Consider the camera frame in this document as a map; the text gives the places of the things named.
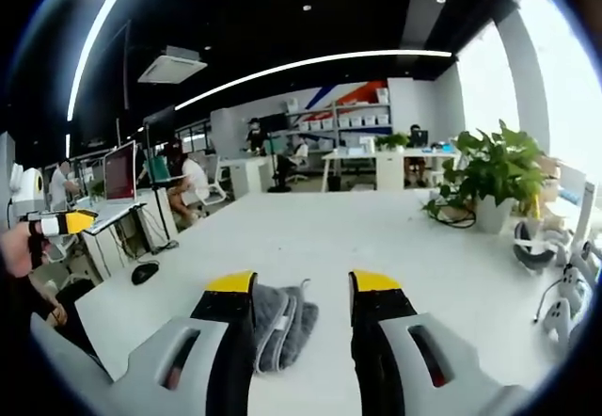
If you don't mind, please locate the black computer mouse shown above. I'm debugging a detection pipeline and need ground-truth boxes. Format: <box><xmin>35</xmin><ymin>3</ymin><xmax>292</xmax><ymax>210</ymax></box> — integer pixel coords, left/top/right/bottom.
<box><xmin>131</xmin><ymin>261</ymin><xmax>161</xmax><ymax>286</ymax></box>

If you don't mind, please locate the white headset with black band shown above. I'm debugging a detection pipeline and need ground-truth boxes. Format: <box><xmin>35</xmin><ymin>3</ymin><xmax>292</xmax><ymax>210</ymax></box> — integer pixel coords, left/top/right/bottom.
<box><xmin>511</xmin><ymin>217</ymin><xmax>573</xmax><ymax>277</ymax></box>

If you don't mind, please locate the green potted plant white pot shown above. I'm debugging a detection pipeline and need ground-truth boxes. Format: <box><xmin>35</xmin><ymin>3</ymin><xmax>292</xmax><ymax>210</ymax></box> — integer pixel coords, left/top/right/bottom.
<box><xmin>421</xmin><ymin>120</ymin><xmax>551</xmax><ymax>234</ymax></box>

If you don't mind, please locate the long ceiling light strip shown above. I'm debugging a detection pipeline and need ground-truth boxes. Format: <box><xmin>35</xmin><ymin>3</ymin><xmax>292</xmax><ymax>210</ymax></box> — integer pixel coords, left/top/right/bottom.
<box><xmin>65</xmin><ymin>0</ymin><xmax>146</xmax><ymax>123</ymax></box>
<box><xmin>173</xmin><ymin>49</ymin><xmax>453</xmax><ymax>111</ymax></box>

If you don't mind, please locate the grey towel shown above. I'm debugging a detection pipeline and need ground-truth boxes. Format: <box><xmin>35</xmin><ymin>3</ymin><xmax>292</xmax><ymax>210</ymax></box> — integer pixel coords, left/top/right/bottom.
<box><xmin>251</xmin><ymin>278</ymin><xmax>321</xmax><ymax>376</ymax></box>

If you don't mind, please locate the white office chair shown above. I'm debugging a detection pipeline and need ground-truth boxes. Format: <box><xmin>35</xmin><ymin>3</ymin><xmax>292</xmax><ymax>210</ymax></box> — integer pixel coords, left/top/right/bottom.
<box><xmin>199</xmin><ymin>153</ymin><xmax>232</xmax><ymax>208</ymax></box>

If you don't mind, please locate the white office desk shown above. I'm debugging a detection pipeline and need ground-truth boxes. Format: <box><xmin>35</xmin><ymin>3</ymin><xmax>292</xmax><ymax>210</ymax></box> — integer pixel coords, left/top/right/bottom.
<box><xmin>321</xmin><ymin>147</ymin><xmax>461</xmax><ymax>193</ymax></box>

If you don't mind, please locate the computer monitor with red screen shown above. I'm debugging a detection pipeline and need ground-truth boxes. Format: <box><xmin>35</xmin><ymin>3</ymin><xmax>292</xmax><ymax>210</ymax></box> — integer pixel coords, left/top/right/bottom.
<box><xmin>103</xmin><ymin>140</ymin><xmax>138</xmax><ymax>204</ymax></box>

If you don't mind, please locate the ceiling air conditioner unit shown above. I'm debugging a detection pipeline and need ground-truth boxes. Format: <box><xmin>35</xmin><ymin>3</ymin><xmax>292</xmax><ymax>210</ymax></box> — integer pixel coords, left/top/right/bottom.
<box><xmin>136</xmin><ymin>45</ymin><xmax>209</xmax><ymax>86</ymax></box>

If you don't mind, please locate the storage shelf with white boxes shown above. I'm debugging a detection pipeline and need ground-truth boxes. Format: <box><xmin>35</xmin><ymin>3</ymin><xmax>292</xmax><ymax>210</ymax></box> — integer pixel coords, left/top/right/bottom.
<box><xmin>284</xmin><ymin>87</ymin><xmax>394</xmax><ymax>154</ymax></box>

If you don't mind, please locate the white cabinet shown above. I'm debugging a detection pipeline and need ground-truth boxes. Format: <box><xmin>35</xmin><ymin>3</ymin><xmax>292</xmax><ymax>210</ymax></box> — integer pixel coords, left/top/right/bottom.
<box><xmin>219</xmin><ymin>156</ymin><xmax>275</xmax><ymax>200</ymax></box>

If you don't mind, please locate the black cable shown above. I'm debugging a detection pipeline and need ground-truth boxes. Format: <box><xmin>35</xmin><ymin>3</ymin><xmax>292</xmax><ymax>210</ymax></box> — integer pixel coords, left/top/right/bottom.
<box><xmin>433</xmin><ymin>206</ymin><xmax>477</xmax><ymax>230</ymax></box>

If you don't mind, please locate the small green plant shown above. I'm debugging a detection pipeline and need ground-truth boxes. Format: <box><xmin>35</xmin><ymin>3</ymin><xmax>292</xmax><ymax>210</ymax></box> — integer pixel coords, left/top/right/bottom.
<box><xmin>374</xmin><ymin>132</ymin><xmax>411</xmax><ymax>152</ymax></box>

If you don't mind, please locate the white game controller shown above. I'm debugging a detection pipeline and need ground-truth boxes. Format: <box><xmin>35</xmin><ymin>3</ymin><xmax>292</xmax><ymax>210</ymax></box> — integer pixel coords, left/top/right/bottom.
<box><xmin>543</xmin><ymin>296</ymin><xmax>575</xmax><ymax>342</ymax></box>
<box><xmin>559</xmin><ymin>264</ymin><xmax>594</xmax><ymax>316</ymax></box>

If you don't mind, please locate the person's left hand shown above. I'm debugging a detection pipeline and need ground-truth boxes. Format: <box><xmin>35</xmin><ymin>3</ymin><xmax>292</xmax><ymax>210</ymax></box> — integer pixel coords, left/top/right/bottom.
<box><xmin>0</xmin><ymin>221</ymin><xmax>48</xmax><ymax>279</ymax></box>

